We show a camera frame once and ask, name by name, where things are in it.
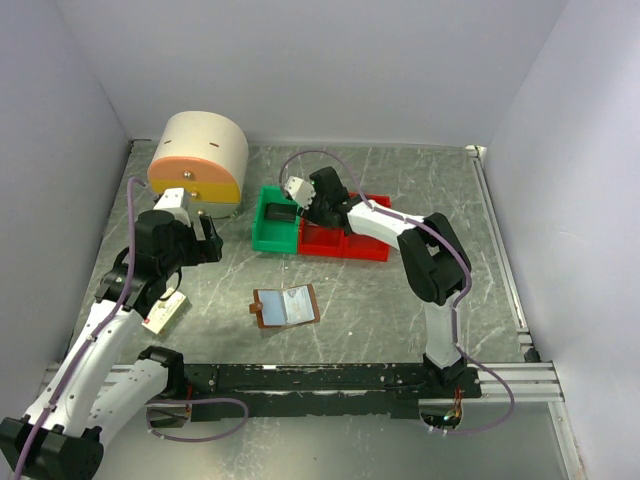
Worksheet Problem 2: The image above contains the brown leather card holder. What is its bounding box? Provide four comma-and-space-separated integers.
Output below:
249, 284, 321, 329

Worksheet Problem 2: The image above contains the black VIP card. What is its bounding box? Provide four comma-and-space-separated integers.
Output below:
264, 202, 298, 223

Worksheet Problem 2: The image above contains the red plastic bin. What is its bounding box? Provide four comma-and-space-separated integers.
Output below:
341, 192, 391, 263
297, 219, 344, 258

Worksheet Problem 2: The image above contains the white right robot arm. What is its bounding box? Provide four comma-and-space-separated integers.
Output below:
284, 167, 471, 398

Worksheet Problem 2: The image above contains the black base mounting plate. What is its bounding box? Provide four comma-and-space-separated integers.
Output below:
124, 362, 483, 423

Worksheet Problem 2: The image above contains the green plastic bin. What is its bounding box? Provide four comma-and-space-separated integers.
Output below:
252, 185, 300, 254

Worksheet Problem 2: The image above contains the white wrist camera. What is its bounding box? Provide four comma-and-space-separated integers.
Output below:
153, 187, 191, 226
284, 176, 316, 210

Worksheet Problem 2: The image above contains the red middle plastic bin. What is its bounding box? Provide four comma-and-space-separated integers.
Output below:
297, 219, 344, 258

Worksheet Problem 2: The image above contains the round mini drawer cabinet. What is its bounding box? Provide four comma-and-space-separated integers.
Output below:
147, 111, 249, 218

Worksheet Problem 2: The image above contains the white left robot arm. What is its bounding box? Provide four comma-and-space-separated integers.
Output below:
1, 208, 223, 479

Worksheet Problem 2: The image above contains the red right plastic bin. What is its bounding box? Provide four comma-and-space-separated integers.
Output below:
341, 192, 391, 263

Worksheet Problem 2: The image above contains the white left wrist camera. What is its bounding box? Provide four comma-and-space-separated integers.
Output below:
153, 187, 191, 226

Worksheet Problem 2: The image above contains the white cardboard box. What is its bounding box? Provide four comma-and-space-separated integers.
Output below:
141, 289, 189, 336

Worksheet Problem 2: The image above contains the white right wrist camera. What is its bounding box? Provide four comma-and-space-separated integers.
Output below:
284, 176, 316, 210

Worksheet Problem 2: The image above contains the white card in holder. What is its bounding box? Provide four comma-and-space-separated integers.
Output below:
283, 286, 316, 325

